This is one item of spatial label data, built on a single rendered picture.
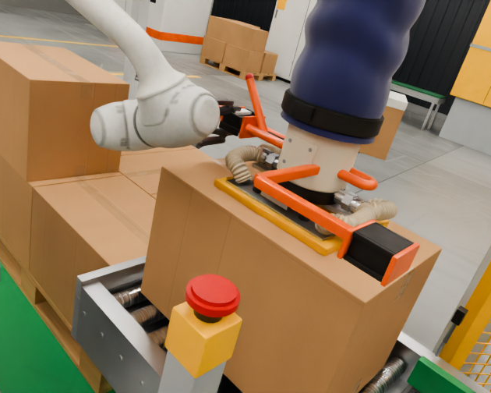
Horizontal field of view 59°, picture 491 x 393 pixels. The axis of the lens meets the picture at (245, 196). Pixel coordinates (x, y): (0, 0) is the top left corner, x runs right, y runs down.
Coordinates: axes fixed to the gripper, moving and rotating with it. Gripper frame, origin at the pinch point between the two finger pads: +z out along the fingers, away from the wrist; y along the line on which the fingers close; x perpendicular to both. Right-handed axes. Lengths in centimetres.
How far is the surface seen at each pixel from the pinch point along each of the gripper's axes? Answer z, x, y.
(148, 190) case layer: 20, -59, 53
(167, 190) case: -20.5, 0.3, 17.6
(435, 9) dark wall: 1021, -377, -97
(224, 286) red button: -50, 48, 3
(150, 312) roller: -23, 5, 53
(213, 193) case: -18.0, 13.5, 12.4
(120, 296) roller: -27, -5, 52
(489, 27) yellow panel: 714, -156, -70
